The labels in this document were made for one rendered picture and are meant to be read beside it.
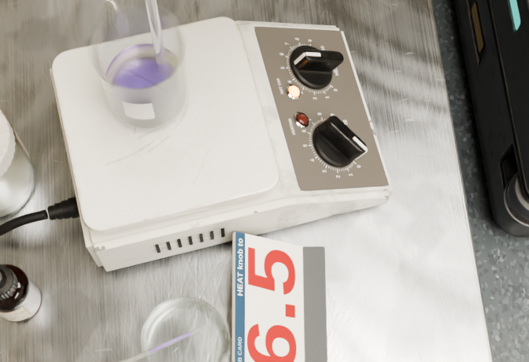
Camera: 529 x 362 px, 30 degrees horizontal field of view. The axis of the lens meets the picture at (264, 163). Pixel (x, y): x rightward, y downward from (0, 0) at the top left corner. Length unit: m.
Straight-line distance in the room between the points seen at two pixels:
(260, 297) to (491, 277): 0.87
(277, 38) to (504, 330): 0.88
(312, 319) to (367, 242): 0.07
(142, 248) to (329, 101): 0.16
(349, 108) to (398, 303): 0.13
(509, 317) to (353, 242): 0.81
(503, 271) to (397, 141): 0.80
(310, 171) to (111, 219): 0.13
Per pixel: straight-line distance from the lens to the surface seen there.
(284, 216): 0.63
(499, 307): 1.47
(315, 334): 0.65
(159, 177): 0.59
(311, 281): 0.66
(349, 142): 0.62
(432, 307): 0.67
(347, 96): 0.67
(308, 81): 0.65
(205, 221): 0.60
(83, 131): 0.60
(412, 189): 0.69
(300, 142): 0.62
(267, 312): 0.63
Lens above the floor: 1.39
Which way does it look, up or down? 71 degrees down
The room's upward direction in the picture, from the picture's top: 3 degrees clockwise
